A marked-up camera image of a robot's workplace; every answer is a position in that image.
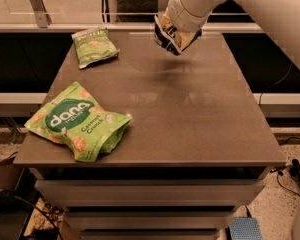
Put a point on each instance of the small green rice chip bag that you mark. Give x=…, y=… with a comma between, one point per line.
x=93, y=45

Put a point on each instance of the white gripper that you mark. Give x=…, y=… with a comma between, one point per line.
x=180, y=14

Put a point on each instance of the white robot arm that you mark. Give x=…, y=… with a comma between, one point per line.
x=280, y=19

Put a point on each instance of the blue kettle chip bag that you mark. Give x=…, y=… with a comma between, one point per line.
x=166, y=40

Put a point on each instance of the blue perforated box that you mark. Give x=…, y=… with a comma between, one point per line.
x=245, y=228

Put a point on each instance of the black power strip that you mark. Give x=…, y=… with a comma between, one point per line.
x=295, y=169

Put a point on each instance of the large green dana snack bag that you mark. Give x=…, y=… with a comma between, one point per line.
x=75, y=119

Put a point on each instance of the metal railing with glass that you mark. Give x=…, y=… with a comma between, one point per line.
x=64, y=16

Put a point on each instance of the grey drawer cabinet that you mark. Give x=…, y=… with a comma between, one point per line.
x=150, y=201

